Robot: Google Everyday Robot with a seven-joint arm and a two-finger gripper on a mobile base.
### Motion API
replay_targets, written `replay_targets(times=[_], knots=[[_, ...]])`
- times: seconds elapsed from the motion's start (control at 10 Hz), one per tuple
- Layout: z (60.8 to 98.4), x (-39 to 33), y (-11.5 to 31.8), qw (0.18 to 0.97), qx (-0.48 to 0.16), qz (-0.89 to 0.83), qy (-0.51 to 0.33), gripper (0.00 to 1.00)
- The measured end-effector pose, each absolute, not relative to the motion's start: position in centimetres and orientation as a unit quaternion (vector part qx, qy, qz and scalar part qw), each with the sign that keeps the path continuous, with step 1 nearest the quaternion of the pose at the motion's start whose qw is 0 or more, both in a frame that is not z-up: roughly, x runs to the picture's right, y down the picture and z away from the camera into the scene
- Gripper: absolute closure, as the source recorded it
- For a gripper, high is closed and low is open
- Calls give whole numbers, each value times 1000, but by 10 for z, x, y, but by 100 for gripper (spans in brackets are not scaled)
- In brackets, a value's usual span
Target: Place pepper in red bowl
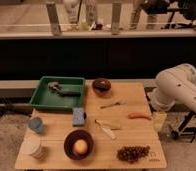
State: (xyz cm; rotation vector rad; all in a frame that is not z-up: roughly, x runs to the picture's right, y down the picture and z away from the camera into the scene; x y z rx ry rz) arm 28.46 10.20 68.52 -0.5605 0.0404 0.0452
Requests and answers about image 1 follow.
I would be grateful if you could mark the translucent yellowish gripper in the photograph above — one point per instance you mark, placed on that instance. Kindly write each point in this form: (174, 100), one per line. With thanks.
(159, 119)

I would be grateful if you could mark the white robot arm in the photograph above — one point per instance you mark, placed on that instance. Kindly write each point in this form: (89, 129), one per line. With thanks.
(173, 85)

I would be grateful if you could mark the small red bowl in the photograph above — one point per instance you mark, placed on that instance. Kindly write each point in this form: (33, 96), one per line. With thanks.
(101, 86)

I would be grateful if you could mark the dark brown bowl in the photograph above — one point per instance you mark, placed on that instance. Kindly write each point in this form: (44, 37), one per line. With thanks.
(72, 138)

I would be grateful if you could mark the orange ball in bowl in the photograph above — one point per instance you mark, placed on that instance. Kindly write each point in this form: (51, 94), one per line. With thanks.
(80, 147)

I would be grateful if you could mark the wooden spatula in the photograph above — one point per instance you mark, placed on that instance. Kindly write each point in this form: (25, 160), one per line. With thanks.
(111, 125)

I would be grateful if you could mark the bunch of dark grapes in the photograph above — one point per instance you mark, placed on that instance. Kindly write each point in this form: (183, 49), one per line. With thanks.
(132, 154)

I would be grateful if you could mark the blue sponge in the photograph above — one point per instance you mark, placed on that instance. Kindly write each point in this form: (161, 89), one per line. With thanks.
(79, 117)

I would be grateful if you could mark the green plastic tray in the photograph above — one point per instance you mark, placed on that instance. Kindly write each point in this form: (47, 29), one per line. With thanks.
(44, 99)

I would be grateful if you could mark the grey tool in tray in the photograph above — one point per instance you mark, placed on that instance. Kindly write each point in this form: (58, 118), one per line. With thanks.
(54, 86)

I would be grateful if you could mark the light blue cup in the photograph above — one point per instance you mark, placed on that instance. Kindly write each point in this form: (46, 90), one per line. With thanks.
(36, 125)

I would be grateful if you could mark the white stacked cups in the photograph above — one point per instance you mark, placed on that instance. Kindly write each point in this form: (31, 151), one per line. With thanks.
(32, 146)

